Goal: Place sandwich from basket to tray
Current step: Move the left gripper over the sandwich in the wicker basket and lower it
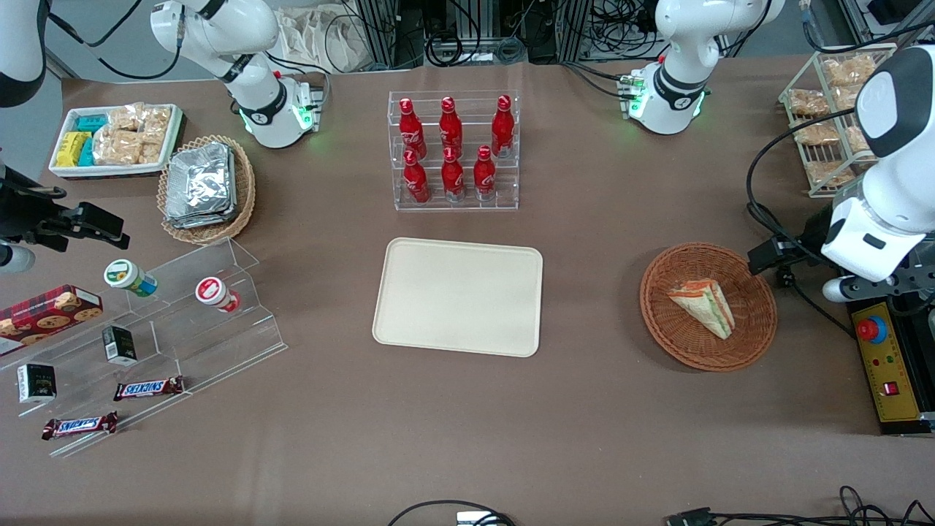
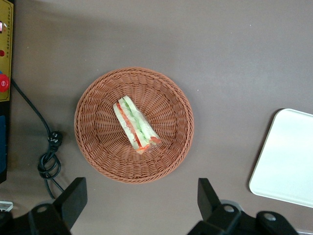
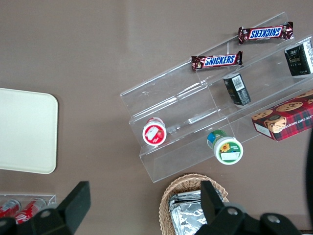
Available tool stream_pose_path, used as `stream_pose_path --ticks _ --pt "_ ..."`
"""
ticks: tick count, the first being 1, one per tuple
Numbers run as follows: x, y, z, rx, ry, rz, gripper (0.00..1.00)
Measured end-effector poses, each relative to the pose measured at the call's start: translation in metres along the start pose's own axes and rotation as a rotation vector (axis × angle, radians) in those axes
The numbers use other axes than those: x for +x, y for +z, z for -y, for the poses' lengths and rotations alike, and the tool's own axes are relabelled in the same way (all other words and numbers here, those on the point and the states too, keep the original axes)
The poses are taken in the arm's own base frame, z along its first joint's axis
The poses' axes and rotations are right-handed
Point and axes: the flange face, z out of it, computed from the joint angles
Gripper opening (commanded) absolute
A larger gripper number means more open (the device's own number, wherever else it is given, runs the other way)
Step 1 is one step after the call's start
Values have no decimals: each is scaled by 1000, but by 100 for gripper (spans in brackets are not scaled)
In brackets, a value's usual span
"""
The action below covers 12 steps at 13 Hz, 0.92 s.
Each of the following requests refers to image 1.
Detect triangle sandwich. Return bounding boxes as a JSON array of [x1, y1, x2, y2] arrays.
[[667, 279, 735, 340]]

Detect white rectangular snack tray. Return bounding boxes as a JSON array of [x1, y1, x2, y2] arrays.
[[48, 104, 185, 180]]

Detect brown wicker basket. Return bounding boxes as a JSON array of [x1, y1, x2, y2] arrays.
[[640, 243, 778, 373]]

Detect tan wicker basket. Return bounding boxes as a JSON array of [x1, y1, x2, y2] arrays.
[[157, 134, 256, 245]]

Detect cream plastic tray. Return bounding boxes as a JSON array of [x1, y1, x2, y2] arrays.
[[372, 237, 544, 358]]

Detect green lid yogurt cup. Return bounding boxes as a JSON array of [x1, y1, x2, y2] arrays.
[[103, 259, 158, 297]]

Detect yellow snack pack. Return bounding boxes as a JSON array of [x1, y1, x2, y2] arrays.
[[56, 131, 92, 168]]

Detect red cookie box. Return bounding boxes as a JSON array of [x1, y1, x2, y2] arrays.
[[0, 284, 104, 359]]

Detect silver foil packet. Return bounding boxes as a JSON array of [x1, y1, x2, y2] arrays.
[[165, 142, 237, 229]]

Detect small black box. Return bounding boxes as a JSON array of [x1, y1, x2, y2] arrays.
[[17, 363, 57, 405], [102, 325, 138, 366]]

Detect red lid yogurt cup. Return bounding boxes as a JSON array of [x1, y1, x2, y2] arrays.
[[195, 276, 241, 313]]

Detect yellow emergency stop control box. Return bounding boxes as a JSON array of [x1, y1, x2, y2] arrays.
[[847, 298, 935, 437]]

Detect clear acrylic stepped shelf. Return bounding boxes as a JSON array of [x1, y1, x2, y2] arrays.
[[0, 237, 288, 459]]

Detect snickers chocolate bar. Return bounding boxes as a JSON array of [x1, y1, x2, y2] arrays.
[[113, 376, 185, 402], [42, 411, 119, 441]]

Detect white cloth bag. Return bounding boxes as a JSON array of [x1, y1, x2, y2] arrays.
[[280, 6, 353, 74]]

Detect red cola bottle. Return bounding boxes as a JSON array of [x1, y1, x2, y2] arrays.
[[491, 95, 515, 158], [441, 146, 466, 202], [439, 96, 464, 156], [399, 98, 427, 160], [473, 145, 497, 202], [403, 150, 430, 204]]

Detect clear acrylic bottle rack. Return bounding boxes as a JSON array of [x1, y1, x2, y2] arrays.
[[388, 90, 521, 213]]

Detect black power cable with plug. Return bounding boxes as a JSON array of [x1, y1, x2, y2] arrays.
[[747, 202, 855, 338]]

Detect white wire rack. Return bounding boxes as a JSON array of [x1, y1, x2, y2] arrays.
[[778, 44, 899, 199]]

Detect black tangled cables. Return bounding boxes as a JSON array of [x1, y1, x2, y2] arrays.
[[716, 485, 935, 526]]

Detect black cable connector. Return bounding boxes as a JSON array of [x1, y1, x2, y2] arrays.
[[665, 507, 717, 526]]

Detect black looped cable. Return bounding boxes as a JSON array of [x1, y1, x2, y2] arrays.
[[387, 500, 516, 526]]

